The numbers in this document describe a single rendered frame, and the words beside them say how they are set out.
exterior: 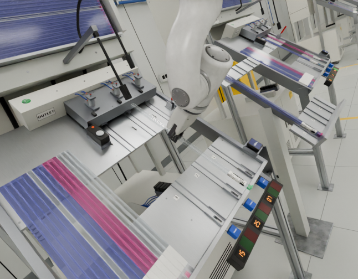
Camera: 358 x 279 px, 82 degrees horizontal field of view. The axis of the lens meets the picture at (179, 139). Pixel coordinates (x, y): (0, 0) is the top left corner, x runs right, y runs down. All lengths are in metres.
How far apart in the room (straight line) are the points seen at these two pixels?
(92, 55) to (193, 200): 0.69
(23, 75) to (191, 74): 0.60
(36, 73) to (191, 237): 0.72
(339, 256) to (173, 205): 1.03
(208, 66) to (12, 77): 0.63
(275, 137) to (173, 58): 0.77
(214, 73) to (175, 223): 0.40
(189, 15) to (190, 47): 0.07
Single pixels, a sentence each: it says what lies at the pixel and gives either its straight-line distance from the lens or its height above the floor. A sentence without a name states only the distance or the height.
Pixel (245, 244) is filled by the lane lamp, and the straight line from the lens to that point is 0.67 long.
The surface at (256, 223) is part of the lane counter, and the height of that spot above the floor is 0.66.
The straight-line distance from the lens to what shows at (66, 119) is 0.86.
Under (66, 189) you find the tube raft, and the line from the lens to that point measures 0.66.
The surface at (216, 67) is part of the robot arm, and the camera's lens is 0.48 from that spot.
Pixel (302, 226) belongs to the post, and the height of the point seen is 0.10.
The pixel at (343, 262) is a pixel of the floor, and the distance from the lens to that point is 1.44.
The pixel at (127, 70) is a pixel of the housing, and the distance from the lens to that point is 0.98.
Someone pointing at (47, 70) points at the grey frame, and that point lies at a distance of 0.89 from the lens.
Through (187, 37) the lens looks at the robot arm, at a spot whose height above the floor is 1.20.
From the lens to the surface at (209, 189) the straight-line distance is 0.69.
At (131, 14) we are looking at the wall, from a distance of 3.23.
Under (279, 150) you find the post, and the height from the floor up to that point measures 0.60.
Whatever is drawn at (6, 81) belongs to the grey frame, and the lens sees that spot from 0.86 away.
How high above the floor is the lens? 1.16
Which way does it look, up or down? 18 degrees down
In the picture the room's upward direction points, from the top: 25 degrees counter-clockwise
